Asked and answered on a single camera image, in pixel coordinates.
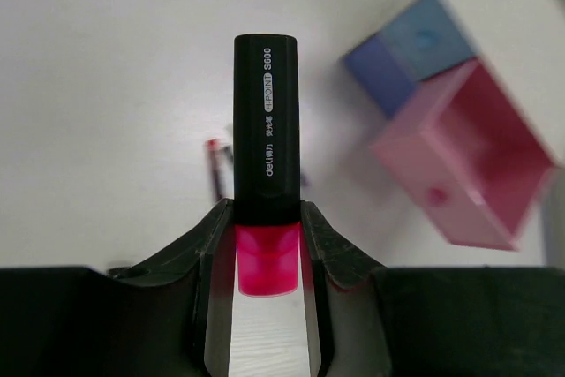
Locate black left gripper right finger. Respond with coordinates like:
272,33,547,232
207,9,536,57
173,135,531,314
300,202,564,376

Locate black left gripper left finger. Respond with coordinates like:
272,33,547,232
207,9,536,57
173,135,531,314
1,200,235,376

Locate pink highlighter marker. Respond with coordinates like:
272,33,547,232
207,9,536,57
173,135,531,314
233,34,301,297

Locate pink drawer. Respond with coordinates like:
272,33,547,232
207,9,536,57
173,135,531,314
373,58,557,251

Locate blue drawer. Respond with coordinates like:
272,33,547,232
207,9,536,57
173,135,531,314
343,0,474,119

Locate white drawer organizer box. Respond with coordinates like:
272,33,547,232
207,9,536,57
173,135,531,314
339,0,565,170

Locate black gel pen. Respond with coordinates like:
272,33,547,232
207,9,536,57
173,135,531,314
222,124,234,167

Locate red gel pen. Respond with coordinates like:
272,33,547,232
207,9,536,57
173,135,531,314
205,139,226,202

